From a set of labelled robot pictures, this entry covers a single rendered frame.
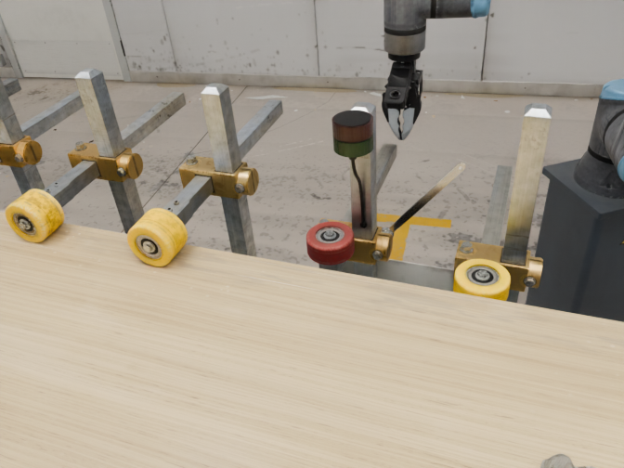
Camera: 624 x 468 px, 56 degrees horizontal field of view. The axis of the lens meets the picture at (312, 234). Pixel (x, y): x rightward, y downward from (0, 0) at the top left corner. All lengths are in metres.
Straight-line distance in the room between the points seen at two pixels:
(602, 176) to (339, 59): 2.39
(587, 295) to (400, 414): 1.19
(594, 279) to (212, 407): 1.30
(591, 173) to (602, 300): 0.40
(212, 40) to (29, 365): 3.32
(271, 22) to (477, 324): 3.19
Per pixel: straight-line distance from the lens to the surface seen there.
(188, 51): 4.13
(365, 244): 1.01
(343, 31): 3.73
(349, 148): 0.85
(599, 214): 1.64
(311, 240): 0.95
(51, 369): 0.87
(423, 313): 0.83
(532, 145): 0.87
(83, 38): 4.51
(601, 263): 1.78
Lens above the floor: 1.48
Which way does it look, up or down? 36 degrees down
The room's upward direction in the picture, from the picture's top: 5 degrees counter-clockwise
